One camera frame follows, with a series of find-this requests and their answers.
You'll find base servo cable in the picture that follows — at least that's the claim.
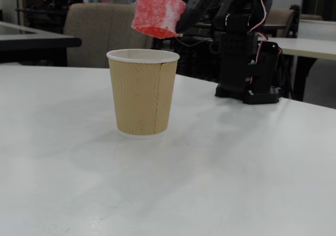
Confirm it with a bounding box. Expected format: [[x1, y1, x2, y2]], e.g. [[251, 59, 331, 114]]
[[248, 39, 283, 94]]

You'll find arm servo cable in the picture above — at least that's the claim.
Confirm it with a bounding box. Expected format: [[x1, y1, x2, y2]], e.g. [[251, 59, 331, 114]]
[[248, 0, 271, 41]]

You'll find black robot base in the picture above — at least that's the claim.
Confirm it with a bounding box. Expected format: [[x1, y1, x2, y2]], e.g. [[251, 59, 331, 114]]
[[215, 40, 283, 105]]

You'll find black power cable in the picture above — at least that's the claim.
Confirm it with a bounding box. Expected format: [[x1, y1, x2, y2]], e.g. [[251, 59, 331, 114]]
[[281, 53, 295, 99]]

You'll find beige fabric chair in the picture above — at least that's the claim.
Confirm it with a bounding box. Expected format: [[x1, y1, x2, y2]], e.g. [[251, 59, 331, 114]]
[[64, 3, 159, 69]]

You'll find dark framed background chair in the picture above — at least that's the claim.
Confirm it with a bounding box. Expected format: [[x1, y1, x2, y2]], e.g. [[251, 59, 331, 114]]
[[285, 4, 301, 39]]

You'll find tan paper cup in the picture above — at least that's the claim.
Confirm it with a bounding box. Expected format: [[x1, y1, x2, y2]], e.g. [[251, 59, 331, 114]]
[[106, 48, 181, 140]]

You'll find white table with dark legs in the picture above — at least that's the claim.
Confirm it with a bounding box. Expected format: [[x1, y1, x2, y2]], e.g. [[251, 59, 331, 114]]
[[264, 36, 336, 102]]

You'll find black edged table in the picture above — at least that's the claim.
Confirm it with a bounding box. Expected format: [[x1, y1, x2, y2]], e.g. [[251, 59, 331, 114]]
[[0, 20, 82, 65]]

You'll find red foam cube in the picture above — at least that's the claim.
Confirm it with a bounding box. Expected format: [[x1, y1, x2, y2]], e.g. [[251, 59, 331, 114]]
[[131, 0, 187, 39]]

